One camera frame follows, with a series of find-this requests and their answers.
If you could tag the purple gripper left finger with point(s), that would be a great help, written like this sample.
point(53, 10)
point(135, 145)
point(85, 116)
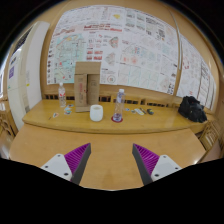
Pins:
point(70, 166)

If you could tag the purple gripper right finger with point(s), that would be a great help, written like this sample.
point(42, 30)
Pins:
point(151, 166)

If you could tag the clear plastic water bottle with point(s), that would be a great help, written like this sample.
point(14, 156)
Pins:
point(119, 104)

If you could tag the red-labelled water bottle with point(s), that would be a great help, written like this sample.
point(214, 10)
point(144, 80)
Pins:
point(62, 95)

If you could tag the small dark round item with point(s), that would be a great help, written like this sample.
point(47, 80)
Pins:
point(150, 111)

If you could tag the blue sticker card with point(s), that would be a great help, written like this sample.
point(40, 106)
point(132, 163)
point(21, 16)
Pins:
point(67, 111)

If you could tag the white cup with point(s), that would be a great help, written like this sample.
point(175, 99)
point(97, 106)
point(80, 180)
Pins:
point(96, 113)

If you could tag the small white rectangular item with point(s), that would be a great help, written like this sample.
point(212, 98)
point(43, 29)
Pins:
point(139, 111)

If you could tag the red round coaster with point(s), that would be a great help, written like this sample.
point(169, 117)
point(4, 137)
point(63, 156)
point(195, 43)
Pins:
point(117, 120)

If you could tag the wooden chair right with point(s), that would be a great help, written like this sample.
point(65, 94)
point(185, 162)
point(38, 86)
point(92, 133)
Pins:
point(212, 132)

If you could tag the wooden chair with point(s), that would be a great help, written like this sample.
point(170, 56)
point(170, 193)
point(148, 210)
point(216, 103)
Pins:
point(7, 123)
point(212, 132)

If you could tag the black bag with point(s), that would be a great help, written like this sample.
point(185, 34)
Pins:
point(191, 109)

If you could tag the wooden chair left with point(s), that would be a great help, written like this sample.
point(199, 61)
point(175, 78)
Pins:
point(7, 123)

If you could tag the brown cardboard box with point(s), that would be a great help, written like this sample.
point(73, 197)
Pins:
point(86, 85)

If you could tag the white air conditioner cabinet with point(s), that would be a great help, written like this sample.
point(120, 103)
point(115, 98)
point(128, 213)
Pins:
point(23, 81)

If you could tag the right wall poster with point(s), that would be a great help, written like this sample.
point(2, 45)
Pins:
point(196, 78)

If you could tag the large wall poster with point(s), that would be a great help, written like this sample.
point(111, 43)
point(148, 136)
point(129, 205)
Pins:
point(134, 48)

